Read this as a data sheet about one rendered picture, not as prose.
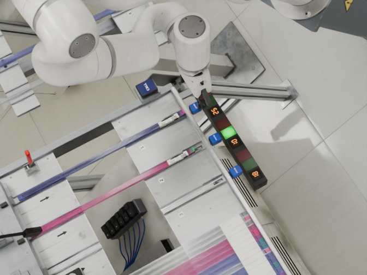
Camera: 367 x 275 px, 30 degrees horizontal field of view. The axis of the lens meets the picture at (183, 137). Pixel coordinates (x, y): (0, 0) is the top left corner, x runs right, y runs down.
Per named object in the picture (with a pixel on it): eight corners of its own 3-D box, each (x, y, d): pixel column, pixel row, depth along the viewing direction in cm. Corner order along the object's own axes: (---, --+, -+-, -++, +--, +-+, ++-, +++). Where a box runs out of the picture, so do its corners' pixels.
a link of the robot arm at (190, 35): (167, 49, 166) (187, 77, 163) (164, 18, 154) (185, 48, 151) (196, 33, 168) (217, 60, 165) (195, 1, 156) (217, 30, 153)
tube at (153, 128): (183, 111, 191) (183, 109, 190) (185, 114, 191) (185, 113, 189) (17, 197, 183) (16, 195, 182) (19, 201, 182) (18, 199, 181)
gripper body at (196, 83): (217, 69, 166) (216, 90, 176) (196, 38, 170) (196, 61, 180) (189, 83, 165) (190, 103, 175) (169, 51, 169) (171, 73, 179)
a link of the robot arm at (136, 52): (67, 34, 150) (171, 20, 170) (102, 88, 144) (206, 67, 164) (80, 4, 144) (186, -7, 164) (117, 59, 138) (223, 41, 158)
